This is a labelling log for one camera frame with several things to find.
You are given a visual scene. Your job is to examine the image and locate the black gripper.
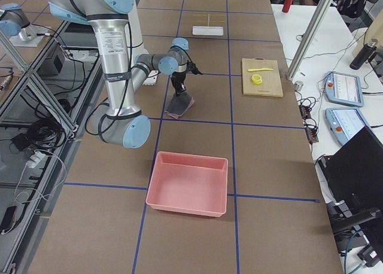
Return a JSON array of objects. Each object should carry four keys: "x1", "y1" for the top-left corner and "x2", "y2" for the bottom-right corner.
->
[{"x1": 171, "y1": 72, "x2": 187, "y2": 96}]

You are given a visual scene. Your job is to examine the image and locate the grey and pink cloth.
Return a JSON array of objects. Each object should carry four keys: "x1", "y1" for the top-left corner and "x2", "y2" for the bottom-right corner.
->
[{"x1": 165, "y1": 92, "x2": 194, "y2": 119}]

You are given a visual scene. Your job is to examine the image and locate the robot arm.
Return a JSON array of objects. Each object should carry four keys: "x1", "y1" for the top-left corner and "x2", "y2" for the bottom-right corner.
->
[
  {"x1": 49, "y1": 0, "x2": 190, "y2": 148},
  {"x1": 1, "y1": 3, "x2": 37, "y2": 41}
]

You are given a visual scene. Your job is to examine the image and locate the black water bottle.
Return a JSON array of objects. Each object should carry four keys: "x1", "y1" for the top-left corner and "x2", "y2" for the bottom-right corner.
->
[{"x1": 349, "y1": 38, "x2": 378, "y2": 70}]

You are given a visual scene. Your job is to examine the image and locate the white rectangular tray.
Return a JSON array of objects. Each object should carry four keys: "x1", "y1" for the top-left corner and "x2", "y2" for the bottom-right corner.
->
[{"x1": 192, "y1": 26, "x2": 223, "y2": 36}]

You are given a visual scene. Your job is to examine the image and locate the yellow lemon slices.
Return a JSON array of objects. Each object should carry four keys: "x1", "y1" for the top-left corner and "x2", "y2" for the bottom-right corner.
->
[{"x1": 251, "y1": 74, "x2": 263, "y2": 85}]

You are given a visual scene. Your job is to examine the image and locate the bamboo cutting board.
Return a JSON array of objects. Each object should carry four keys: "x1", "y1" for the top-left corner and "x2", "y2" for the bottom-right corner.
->
[{"x1": 241, "y1": 58, "x2": 283, "y2": 98}]

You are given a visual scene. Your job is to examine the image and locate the yellow plastic knife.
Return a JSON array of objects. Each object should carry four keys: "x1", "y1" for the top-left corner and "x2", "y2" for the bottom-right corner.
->
[{"x1": 247, "y1": 67, "x2": 274, "y2": 72}]

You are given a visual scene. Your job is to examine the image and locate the pink plastic bin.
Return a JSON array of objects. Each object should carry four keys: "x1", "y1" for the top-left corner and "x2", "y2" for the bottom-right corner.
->
[{"x1": 146, "y1": 151, "x2": 228, "y2": 217}]

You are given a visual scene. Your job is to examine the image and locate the small metal cylinder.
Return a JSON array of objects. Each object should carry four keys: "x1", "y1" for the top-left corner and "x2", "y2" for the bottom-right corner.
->
[{"x1": 294, "y1": 81, "x2": 303, "y2": 92}]

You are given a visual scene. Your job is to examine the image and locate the far teach pendant tablet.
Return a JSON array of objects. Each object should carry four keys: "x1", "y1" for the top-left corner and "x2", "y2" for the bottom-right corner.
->
[{"x1": 324, "y1": 72, "x2": 364, "y2": 107}]

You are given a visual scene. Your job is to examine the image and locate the teach pendant tablet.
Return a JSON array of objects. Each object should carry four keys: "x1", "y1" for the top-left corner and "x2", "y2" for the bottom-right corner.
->
[
  {"x1": 324, "y1": 72, "x2": 364, "y2": 107},
  {"x1": 325, "y1": 107, "x2": 371, "y2": 145}
]

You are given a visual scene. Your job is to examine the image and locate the near teach pendant tablet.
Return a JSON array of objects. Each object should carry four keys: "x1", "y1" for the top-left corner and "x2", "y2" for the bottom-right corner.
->
[{"x1": 325, "y1": 107, "x2": 371, "y2": 145}]

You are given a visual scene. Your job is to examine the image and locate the black monitor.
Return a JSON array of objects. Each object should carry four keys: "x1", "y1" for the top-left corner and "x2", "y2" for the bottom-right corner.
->
[{"x1": 318, "y1": 127, "x2": 382, "y2": 220}]

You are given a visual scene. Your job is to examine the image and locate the black smartphone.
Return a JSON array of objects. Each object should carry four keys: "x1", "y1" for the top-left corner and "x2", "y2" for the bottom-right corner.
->
[{"x1": 1, "y1": 206, "x2": 17, "y2": 234}]

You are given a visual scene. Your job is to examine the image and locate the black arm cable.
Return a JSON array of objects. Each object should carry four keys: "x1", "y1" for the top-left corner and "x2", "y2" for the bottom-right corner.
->
[{"x1": 116, "y1": 16, "x2": 192, "y2": 119}]

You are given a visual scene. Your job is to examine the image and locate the aluminium frame post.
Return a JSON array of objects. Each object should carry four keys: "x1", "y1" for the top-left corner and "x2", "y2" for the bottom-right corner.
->
[{"x1": 286, "y1": 0, "x2": 332, "y2": 81}]

